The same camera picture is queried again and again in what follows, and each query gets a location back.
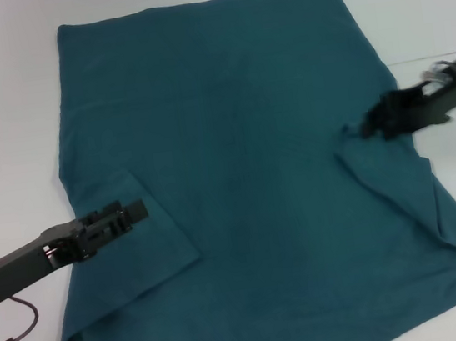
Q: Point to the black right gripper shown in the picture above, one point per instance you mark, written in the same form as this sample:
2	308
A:
425	106

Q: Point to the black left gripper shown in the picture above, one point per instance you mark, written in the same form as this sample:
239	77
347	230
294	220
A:
26	264

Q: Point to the teal blue t-shirt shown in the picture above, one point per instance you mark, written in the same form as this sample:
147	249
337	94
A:
230	157

